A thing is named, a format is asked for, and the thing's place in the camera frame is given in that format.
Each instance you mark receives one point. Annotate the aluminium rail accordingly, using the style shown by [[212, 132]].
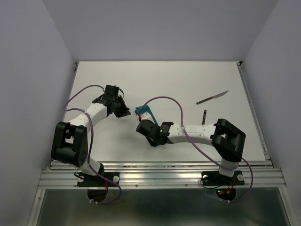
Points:
[[161, 175], [254, 115]]

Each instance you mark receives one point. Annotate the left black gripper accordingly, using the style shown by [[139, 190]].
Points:
[[125, 111]]

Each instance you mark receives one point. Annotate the metal fork black handle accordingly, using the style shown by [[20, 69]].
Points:
[[204, 117]]

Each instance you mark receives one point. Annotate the aluminium front rail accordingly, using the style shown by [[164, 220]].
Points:
[[161, 175]]

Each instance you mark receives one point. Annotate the teal cloth napkin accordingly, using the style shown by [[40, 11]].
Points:
[[141, 109]]

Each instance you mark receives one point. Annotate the metal knife black handle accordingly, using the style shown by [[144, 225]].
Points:
[[212, 97]]

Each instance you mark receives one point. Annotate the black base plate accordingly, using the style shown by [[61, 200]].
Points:
[[214, 178], [85, 180]]

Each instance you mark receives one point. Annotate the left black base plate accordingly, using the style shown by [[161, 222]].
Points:
[[85, 180]]

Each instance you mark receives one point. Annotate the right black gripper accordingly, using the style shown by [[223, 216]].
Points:
[[152, 142]]

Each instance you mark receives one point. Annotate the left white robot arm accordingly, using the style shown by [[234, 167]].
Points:
[[73, 140]]

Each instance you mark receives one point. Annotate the aluminium right side rail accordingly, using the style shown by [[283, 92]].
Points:
[[254, 115]]

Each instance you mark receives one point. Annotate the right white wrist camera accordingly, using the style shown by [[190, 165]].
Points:
[[145, 116]]

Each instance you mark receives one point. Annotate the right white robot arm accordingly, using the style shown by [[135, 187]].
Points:
[[226, 138]]

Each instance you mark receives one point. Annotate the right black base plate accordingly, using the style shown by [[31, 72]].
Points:
[[214, 178]]

